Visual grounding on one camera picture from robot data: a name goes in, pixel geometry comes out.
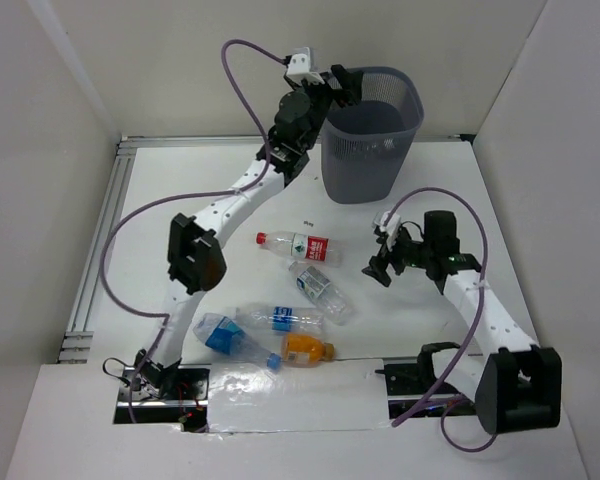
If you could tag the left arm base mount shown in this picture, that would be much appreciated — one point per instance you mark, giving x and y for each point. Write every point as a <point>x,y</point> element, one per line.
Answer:
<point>182,400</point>

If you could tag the grey mesh waste bin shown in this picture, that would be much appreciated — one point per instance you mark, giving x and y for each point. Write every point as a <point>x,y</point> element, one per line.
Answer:
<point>390,108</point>

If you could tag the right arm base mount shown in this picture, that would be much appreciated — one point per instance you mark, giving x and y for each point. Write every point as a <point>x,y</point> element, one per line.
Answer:
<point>408,380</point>

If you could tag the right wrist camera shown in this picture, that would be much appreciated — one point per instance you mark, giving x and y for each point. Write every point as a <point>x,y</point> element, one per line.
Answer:
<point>386,228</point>

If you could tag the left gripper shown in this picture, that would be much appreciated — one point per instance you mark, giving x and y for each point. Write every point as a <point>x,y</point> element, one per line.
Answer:
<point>337,83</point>

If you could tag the Aquafina blue label bottle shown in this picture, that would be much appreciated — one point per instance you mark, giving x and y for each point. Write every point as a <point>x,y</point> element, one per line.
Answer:
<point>281,319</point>

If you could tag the orange juice bottle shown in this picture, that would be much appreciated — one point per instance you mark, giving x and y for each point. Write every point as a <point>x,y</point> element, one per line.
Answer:
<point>305,351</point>

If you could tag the red label water bottle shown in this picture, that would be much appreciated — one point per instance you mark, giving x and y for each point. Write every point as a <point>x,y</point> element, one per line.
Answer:
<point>301,247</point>

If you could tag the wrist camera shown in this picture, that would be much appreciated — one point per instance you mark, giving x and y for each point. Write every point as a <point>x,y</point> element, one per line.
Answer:
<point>386,228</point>
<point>299,65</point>

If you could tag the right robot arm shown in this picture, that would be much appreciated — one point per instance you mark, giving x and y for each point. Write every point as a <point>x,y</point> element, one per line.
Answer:
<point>516,386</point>

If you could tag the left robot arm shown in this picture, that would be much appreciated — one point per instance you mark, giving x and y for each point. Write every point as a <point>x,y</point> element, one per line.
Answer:
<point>194,254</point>

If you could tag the blue cap water bottle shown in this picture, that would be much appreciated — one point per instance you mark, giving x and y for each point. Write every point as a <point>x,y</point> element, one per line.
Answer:
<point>223,335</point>

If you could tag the aluminium frame rail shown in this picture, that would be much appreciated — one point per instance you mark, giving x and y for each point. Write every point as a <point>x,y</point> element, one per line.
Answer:
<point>152,180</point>

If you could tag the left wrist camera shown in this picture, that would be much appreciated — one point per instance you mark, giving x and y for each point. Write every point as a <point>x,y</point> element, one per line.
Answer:
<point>299,65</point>

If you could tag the green label water bottle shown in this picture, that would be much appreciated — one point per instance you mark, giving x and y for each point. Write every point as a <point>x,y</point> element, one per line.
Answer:
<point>321,292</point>

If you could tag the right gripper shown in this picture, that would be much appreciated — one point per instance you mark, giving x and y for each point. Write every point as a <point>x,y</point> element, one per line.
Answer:
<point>377,269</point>

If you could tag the clear bottle white cap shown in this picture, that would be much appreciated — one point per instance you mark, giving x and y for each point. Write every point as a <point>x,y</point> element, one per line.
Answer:
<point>379,149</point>

